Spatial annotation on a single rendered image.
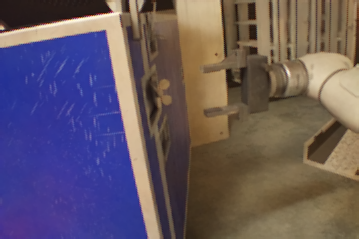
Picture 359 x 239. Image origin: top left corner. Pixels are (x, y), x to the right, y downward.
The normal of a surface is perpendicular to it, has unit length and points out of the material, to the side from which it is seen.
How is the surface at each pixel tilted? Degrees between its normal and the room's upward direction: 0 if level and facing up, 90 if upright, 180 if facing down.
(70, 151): 90
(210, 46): 90
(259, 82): 90
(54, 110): 90
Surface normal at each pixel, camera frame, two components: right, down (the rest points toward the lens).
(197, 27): 0.31, 0.31
